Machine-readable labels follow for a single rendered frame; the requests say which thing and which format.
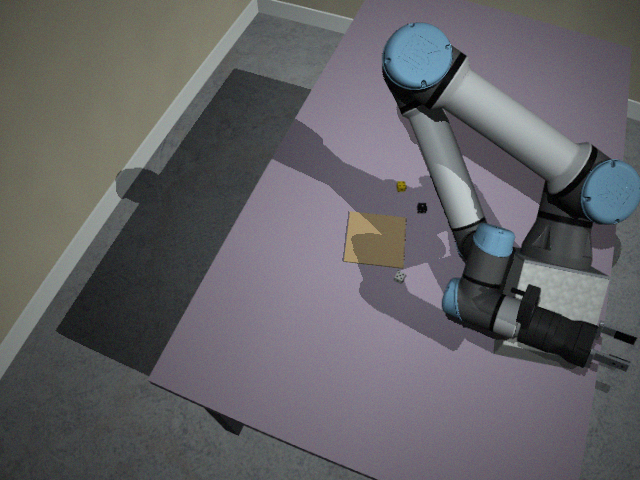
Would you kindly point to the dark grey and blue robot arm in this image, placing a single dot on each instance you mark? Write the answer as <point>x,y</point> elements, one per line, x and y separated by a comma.
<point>420,56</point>

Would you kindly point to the white die with black pips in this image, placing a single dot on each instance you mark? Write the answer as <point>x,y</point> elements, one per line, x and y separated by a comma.
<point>399,277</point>

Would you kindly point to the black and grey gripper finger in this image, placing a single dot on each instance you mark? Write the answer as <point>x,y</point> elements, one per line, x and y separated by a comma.
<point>607,359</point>
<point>616,333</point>

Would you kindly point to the tan flat mat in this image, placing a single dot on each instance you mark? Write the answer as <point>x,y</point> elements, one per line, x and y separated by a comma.
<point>375,239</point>

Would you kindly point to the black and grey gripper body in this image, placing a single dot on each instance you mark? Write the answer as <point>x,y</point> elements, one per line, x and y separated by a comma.
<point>544,329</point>

